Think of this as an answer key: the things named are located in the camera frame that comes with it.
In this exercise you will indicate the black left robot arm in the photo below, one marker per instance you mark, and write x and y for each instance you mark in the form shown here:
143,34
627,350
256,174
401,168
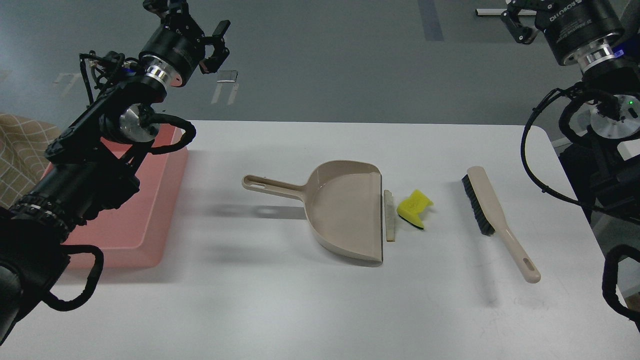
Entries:
94,162

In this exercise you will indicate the beige plastic dustpan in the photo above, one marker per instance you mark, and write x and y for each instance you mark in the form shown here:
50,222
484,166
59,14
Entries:
343,203

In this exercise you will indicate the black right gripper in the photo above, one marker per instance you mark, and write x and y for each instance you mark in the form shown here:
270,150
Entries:
567,25

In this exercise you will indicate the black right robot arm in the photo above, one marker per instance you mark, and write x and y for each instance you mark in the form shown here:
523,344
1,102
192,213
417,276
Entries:
610,85

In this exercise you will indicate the toast bread slice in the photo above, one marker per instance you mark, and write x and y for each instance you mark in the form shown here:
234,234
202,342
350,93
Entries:
389,216

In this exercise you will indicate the beige checkered cloth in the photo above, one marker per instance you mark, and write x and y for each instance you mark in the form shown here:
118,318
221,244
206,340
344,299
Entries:
23,142

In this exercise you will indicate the beige hand brush black bristles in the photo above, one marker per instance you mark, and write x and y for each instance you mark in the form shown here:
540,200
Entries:
491,219

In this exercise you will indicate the yellow green sponge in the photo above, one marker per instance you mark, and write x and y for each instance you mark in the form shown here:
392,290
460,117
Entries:
411,208

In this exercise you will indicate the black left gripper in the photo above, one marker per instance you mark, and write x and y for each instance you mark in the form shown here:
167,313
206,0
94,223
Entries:
180,43

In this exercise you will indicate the white bar on floor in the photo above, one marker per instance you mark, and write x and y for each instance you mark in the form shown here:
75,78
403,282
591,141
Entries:
489,12

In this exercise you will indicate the pink plastic bin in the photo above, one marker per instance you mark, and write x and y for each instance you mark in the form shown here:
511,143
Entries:
135,235

